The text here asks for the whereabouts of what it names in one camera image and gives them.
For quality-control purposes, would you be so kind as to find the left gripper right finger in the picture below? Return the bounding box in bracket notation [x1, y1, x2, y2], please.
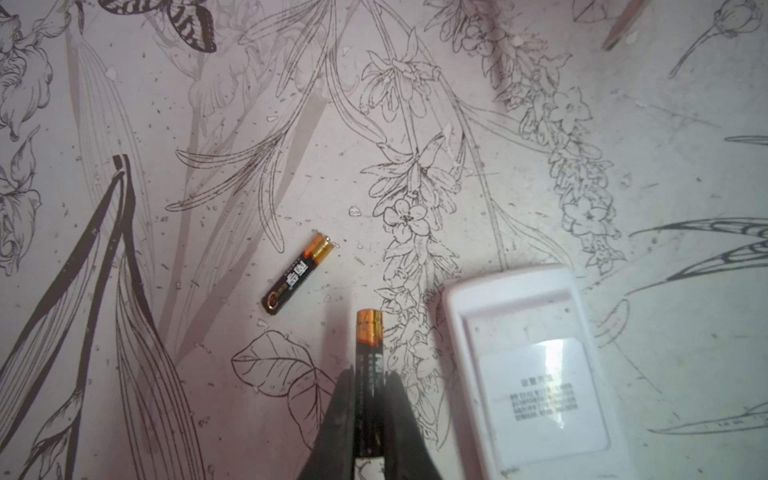
[383, 372, 441, 480]

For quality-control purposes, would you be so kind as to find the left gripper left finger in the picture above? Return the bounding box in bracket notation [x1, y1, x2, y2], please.
[298, 367, 355, 480]

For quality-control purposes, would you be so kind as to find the black gold AAA battery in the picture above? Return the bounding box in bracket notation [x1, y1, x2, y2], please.
[354, 309, 385, 458]
[261, 233, 334, 315]

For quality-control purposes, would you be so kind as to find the white AC remote control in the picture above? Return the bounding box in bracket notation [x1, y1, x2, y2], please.
[442, 264, 637, 479]

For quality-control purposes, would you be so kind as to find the clear handle screwdriver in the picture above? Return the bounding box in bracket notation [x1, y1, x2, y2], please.
[601, 0, 648, 51]

